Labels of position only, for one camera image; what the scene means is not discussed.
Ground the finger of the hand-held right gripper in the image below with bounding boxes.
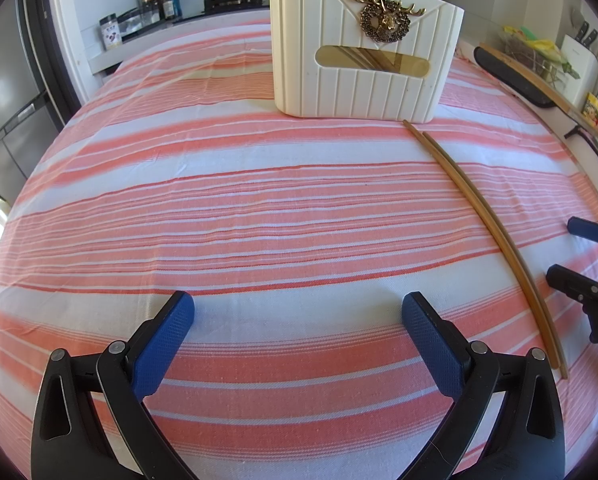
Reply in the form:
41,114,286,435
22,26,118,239
568,216,598,244
546,265,598,346

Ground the wire dish rack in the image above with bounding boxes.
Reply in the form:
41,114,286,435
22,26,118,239
499,25,580,87

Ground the black gas stove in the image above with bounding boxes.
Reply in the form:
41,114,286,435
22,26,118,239
202,0,271,14

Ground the clear plastic container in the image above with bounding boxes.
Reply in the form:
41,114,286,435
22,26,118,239
119,9,143,34

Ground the white knife block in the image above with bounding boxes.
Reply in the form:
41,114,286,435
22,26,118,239
559,7,598,107

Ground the yellow snack packet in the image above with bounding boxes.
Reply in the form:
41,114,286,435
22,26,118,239
581,92,598,132

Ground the black curved chair back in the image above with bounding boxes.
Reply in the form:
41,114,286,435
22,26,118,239
474,46,558,109

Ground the white ribbed utensil holder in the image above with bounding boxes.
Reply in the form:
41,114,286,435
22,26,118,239
269,0,466,125

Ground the black cable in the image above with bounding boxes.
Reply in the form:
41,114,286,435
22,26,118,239
564,125,598,182

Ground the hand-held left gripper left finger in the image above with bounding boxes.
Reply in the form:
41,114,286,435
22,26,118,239
30,291,200,480

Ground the pink striped tablecloth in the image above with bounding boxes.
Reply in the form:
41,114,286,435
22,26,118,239
0,7,598,480

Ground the grey refrigerator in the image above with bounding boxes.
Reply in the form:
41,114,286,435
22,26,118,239
0,0,76,197

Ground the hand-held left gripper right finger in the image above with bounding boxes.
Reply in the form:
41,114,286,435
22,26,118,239
398,291,566,480

